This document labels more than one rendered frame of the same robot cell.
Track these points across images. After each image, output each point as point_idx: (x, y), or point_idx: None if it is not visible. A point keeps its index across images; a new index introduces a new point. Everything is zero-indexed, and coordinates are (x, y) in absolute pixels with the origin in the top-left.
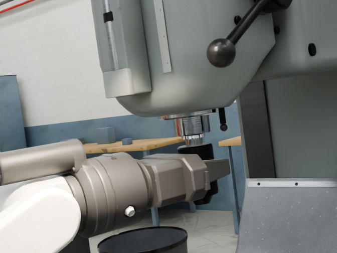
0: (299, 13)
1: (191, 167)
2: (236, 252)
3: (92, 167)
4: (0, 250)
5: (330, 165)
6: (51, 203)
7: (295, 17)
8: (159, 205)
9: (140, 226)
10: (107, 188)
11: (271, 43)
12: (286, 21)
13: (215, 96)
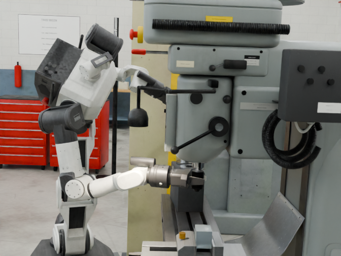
0: (235, 137)
1: (180, 178)
2: (260, 221)
3: (154, 168)
4: (121, 181)
5: (294, 199)
6: (134, 174)
7: (233, 138)
8: (171, 185)
9: None
10: (154, 175)
11: (220, 146)
12: (231, 138)
13: (191, 159)
